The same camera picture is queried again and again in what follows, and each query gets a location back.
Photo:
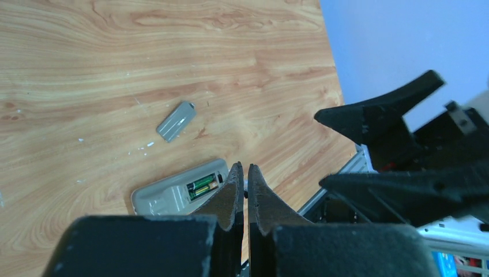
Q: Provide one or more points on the grey remote control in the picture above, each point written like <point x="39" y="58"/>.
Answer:
<point x="170" y="195"/>

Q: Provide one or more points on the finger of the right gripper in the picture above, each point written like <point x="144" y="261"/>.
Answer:
<point x="419" y="197"/>
<point x="364" y="122"/>

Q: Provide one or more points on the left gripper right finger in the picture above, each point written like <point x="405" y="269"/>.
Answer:
<point x="284" y="243"/>

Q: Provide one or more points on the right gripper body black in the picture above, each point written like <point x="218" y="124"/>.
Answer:
<point x="456" y="137"/>

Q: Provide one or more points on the green battery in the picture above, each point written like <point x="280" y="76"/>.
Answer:
<point x="199" y="184"/>

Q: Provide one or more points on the grey battery cover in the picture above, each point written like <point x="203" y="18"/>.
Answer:
<point x="177" y="121"/>

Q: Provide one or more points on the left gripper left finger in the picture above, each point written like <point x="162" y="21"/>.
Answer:
<point x="207" y="242"/>

